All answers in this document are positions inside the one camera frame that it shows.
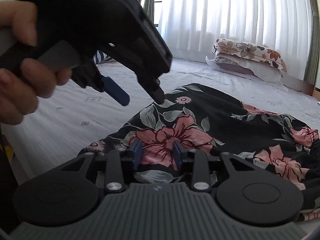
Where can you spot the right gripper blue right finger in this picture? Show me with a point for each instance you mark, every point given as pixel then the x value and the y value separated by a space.
pixel 194 164

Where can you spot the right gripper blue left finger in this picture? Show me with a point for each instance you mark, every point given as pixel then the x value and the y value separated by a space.
pixel 121 165

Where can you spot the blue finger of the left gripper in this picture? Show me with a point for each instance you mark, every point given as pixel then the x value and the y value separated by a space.
pixel 152 87
pixel 88 75

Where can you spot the black floral pants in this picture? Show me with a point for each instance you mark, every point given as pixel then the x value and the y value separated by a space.
pixel 206 119

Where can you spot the person left hand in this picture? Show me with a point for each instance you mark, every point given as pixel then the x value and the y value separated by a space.
pixel 19 98

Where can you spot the blue striped folded blanket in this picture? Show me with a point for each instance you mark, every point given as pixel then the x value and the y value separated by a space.
pixel 101 58

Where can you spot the grey patterned bed sheet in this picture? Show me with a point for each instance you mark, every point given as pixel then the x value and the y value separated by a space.
pixel 74 117

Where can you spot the left green curtain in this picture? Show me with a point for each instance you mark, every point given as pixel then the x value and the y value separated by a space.
pixel 150 1

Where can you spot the green curtain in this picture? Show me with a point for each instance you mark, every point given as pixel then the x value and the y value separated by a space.
pixel 150 1
pixel 312 66

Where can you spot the white sheer curtain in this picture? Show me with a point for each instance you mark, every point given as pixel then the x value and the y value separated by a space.
pixel 191 27

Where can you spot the white bottom pillow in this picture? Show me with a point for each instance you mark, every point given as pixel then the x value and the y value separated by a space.
pixel 245 68

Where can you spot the floral top pillow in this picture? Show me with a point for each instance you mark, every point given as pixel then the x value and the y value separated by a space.
pixel 250 51

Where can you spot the right green curtain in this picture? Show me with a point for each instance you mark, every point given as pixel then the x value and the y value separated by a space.
pixel 312 66

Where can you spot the wooden bed frame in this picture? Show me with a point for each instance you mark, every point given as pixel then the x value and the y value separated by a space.
pixel 300 85

